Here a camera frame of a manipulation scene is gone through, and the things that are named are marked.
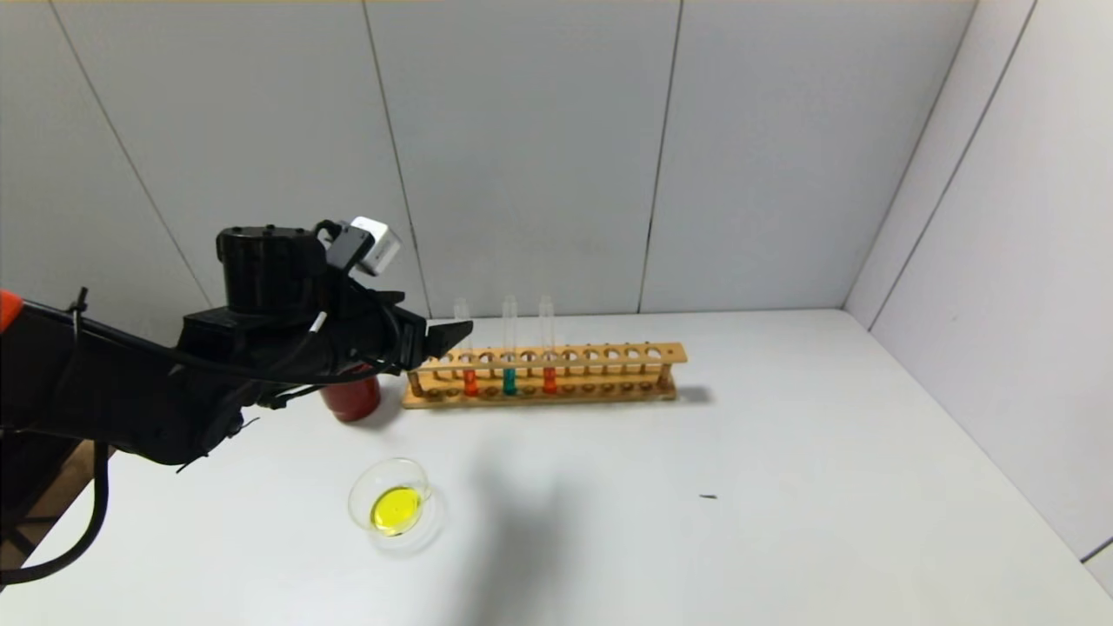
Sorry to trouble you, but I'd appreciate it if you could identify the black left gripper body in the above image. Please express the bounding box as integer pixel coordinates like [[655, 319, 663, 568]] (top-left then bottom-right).
[[329, 290, 428, 376]]

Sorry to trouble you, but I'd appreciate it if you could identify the red pigment glass test tube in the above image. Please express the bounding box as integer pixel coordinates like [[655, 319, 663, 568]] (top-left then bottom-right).
[[453, 298, 479, 398], [538, 295, 558, 396]]

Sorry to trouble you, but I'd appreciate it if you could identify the teal pigment glass test tube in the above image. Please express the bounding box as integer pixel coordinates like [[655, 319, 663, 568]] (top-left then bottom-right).
[[501, 295, 519, 397]]

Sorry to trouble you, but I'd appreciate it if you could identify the wooden test tube rack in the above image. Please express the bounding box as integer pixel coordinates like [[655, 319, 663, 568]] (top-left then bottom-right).
[[402, 342, 689, 410]]

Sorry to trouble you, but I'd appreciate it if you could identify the dark red plastic cup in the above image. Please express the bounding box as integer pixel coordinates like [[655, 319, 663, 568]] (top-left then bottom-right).
[[318, 374, 382, 423]]

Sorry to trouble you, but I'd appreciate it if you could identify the clear glass dish with spout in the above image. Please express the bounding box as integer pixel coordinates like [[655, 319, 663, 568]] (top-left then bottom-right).
[[348, 457, 449, 554]]

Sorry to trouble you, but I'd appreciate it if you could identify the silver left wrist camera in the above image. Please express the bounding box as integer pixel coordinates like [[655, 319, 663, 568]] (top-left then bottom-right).
[[329, 217, 403, 277]]

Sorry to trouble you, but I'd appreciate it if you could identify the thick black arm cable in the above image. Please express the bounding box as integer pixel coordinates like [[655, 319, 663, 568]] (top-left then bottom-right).
[[0, 442, 110, 586]]

